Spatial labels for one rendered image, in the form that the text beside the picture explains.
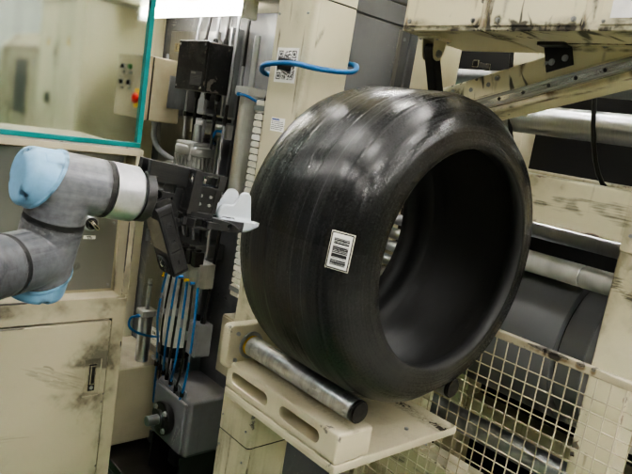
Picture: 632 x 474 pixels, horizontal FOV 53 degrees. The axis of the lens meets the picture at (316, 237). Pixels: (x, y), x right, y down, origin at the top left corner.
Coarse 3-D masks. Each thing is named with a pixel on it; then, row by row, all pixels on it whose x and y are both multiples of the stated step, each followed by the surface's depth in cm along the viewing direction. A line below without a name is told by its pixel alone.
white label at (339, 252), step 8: (336, 232) 99; (344, 232) 99; (336, 240) 99; (344, 240) 98; (352, 240) 98; (328, 248) 100; (336, 248) 99; (344, 248) 98; (352, 248) 98; (328, 256) 100; (336, 256) 99; (344, 256) 98; (328, 264) 100; (336, 264) 99; (344, 264) 99; (344, 272) 99
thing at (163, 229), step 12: (168, 204) 88; (156, 216) 87; (168, 216) 88; (156, 228) 89; (168, 228) 88; (156, 240) 91; (168, 240) 89; (180, 240) 90; (156, 252) 93; (168, 252) 90; (180, 252) 91; (168, 264) 91; (180, 264) 91
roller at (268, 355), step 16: (256, 336) 140; (256, 352) 135; (272, 352) 133; (272, 368) 131; (288, 368) 128; (304, 368) 126; (304, 384) 123; (320, 384) 121; (320, 400) 120; (336, 400) 117; (352, 400) 115; (352, 416) 114
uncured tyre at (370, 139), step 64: (320, 128) 111; (384, 128) 103; (448, 128) 107; (256, 192) 114; (320, 192) 102; (384, 192) 100; (448, 192) 150; (512, 192) 126; (256, 256) 112; (320, 256) 101; (448, 256) 151; (512, 256) 131; (320, 320) 103; (384, 320) 150; (448, 320) 144; (384, 384) 112
